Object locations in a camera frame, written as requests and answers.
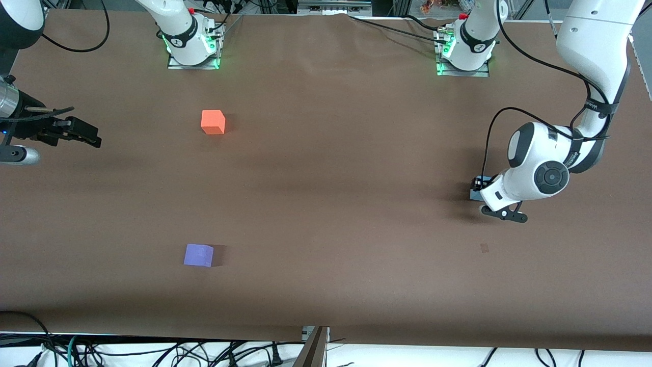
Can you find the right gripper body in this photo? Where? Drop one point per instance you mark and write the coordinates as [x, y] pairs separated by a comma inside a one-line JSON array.
[[31, 131]]

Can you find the light blue foam block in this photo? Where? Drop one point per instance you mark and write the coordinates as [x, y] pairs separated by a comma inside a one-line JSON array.
[[474, 194]]

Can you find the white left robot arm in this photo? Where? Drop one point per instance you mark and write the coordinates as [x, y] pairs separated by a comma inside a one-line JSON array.
[[596, 46]]

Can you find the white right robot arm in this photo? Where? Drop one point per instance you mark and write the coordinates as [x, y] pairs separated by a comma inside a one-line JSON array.
[[181, 35]]

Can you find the orange foam block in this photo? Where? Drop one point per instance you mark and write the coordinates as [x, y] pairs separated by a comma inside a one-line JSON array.
[[213, 122]]

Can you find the purple foam block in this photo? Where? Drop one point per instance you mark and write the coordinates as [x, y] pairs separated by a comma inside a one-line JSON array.
[[198, 255]]

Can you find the orange background object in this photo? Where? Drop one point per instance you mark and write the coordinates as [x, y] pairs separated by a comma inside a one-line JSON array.
[[429, 6]]

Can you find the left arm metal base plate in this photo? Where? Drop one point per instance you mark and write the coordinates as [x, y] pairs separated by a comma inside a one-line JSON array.
[[458, 73]]

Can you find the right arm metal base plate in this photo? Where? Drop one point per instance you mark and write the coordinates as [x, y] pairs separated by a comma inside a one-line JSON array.
[[193, 67]]

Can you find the aluminium table side rail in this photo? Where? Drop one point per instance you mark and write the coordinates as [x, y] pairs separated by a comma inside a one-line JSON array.
[[644, 76]]

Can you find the aluminium frame rail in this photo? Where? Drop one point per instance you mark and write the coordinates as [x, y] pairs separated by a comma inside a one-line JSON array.
[[333, 7]]

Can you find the silver metal bracket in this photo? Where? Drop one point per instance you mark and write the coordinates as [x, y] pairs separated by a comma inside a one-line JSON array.
[[307, 334]]

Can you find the dark support post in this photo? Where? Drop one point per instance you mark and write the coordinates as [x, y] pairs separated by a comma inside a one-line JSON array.
[[313, 351]]

